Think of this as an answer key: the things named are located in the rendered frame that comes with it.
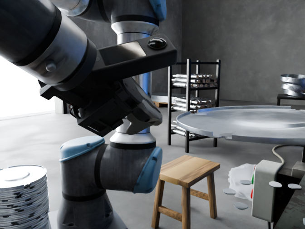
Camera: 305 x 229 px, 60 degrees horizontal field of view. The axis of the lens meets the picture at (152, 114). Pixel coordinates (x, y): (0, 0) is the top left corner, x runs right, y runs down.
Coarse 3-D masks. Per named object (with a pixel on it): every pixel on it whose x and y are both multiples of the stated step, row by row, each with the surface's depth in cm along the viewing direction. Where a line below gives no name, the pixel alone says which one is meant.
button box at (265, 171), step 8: (264, 160) 68; (256, 168) 64; (264, 168) 64; (272, 168) 63; (280, 168) 65; (256, 176) 64; (264, 176) 63; (272, 176) 62; (256, 184) 64; (264, 184) 63; (256, 192) 65; (264, 192) 64; (272, 192) 62; (256, 200) 65; (264, 200) 64; (272, 200) 63; (256, 208) 65; (264, 208) 64; (272, 208) 63; (256, 216) 66; (264, 216) 64; (272, 216) 63
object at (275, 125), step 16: (208, 112) 52; (224, 112) 51; (240, 112) 51; (256, 112) 46; (272, 112) 45; (288, 112) 48; (304, 112) 48; (192, 128) 35; (208, 128) 37; (224, 128) 37; (240, 128) 36; (256, 128) 36; (272, 128) 35; (288, 128) 35; (304, 128) 35; (288, 144) 28; (304, 144) 27
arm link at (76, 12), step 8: (56, 0) 51; (64, 0) 53; (72, 0) 55; (80, 0) 58; (88, 0) 59; (96, 0) 61; (64, 8) 57; (72, 8) 58; (80, 8) 59; (88, 8) 61; (96, 8) 62; (72, 16) 63; (80, 16) 63; (88, 16) 64; (96, 16) 64
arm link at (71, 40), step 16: (64, 16) 27; (64, 32) 26; (80, 32) 29; (48, 48) 25; (64, 48) 27; (80, 48) 28; (32, 64) 26; (48, 64) 26; (64, 64) 27; (80, 64) 29; (48, 80) 29
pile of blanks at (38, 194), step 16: (0, 192) 118; (16, 192) 120; (32, 192) 125; (48, 192) 141; (0, 208) 120; (16, 208) 121; (32, 208) 126; (48, 208) 138; (0, 224) 121; (16, 224) 124; (32, 224) 127; (48, 224) 137
